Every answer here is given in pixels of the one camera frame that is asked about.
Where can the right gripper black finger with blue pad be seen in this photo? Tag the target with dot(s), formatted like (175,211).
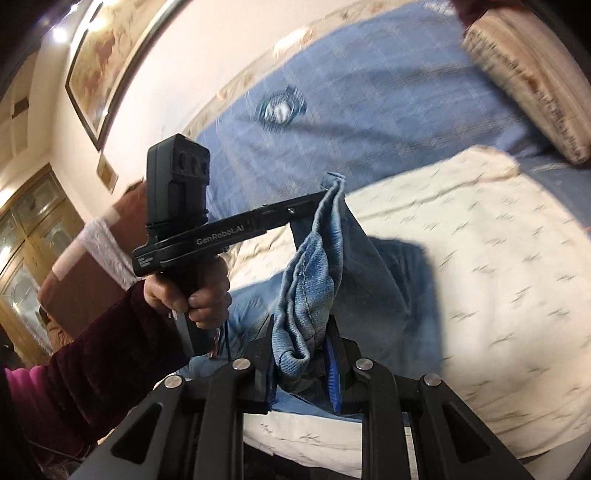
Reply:
(244,386)
(360,385)

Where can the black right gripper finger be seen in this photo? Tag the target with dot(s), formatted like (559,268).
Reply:
(302,207)

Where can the blue denim jeans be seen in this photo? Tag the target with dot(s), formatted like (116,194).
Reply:
(381,293)

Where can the person's left hand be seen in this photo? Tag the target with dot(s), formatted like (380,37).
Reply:
(207,306)

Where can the white lace cloth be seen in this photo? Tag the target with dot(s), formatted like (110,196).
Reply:
(99,242)

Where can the small framed picture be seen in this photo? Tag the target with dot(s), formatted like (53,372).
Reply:
(106,173)

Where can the brown upholstered headboard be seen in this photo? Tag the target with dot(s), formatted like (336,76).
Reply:
(77,290)

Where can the wooden glass-door wardrobe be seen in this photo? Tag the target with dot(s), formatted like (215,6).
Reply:
(38,222)

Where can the cream leaf-print bed sheet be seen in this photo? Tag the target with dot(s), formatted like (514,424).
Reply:
(511,266)

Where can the large framed painting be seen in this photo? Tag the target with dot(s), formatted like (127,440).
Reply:
(113,45)

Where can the beige brown pillow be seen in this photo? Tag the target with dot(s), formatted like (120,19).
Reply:
(528,61)

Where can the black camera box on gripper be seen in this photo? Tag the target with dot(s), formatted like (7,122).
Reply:
(177,175)

